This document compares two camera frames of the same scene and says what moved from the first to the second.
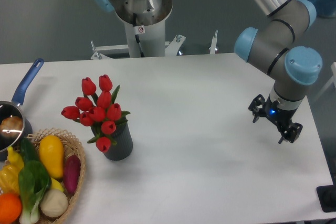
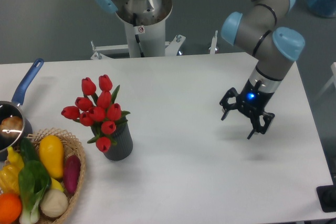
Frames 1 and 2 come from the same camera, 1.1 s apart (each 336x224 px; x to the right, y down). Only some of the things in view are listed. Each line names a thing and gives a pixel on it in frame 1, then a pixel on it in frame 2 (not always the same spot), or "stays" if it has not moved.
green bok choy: x=34 y=180 stays
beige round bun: x=53 y=203 stays
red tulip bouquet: x=105 y=117 stays
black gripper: x=280 y=116 → x=253 y=99
